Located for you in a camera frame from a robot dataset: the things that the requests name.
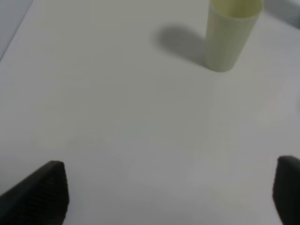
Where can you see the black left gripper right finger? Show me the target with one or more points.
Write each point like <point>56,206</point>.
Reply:
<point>286,190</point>

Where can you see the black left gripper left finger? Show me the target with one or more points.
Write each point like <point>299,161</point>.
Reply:
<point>42,198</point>

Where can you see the pale green plastic cup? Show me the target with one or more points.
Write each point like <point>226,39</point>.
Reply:
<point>229,25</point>

